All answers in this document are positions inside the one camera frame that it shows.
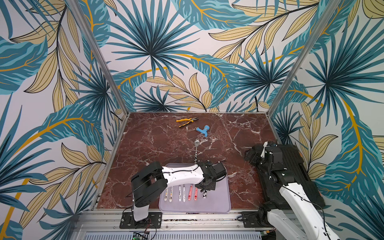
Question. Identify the aluminium frame post right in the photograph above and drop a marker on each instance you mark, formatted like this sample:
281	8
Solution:
318	29

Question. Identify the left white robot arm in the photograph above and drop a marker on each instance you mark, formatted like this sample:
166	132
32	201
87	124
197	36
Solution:
149	183

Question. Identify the black tool case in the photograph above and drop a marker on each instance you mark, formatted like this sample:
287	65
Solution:
294	172

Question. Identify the fork with white printed handle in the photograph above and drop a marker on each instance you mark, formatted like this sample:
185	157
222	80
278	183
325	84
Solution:
166	194

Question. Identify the aluminium frame post left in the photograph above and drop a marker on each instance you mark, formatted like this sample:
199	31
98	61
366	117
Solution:
89	36

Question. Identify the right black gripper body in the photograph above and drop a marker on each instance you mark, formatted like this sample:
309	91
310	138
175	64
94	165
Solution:
252	153

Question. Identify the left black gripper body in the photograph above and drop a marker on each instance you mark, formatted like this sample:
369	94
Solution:
210	187

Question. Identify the blue hose nozzle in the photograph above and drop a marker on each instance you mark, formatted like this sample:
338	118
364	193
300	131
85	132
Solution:
203	131

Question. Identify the yellow black pliers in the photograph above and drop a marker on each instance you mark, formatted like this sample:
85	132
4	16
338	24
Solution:
186	121

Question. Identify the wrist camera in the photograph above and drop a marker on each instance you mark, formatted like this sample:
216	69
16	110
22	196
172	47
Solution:
220	171
272	150

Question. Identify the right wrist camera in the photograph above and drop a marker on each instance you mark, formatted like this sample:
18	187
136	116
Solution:
272	150

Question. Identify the spoon with checkered handle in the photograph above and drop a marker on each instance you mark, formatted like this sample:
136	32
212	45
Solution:
196	143

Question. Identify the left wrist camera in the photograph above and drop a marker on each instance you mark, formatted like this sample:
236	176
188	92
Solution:
220	171

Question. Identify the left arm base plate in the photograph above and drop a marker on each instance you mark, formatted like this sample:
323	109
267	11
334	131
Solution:
153	221

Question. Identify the aluminium frame post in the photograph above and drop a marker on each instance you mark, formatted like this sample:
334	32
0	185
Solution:
89	36
318	29

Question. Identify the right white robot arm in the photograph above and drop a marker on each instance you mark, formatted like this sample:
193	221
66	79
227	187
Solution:
293	205

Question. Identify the spoon with white printed handle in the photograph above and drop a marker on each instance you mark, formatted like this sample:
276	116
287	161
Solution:
171	194

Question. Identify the aluminium front rail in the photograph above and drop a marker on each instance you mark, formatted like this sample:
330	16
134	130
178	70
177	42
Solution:
105	225

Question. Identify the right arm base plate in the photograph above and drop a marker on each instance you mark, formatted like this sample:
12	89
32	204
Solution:
253	220

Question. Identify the lilac placemat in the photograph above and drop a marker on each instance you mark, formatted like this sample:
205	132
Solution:
217	201

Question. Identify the fork with pink handle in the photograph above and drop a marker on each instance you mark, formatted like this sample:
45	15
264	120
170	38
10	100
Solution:
196	194

